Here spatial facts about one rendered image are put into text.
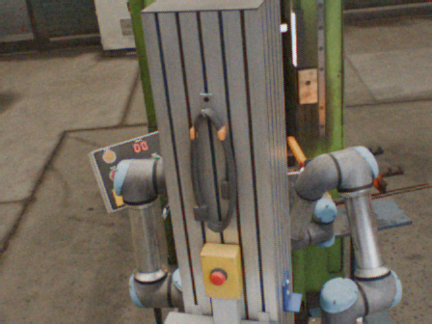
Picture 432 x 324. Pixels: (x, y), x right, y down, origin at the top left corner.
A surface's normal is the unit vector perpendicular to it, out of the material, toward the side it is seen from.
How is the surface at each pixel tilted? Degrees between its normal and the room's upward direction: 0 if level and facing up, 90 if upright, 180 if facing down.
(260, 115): 90
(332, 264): 90
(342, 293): 7
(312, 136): 90
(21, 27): 90
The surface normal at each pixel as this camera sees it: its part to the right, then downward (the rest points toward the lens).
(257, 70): -0.25, 0.46
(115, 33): -0.02, 0.46
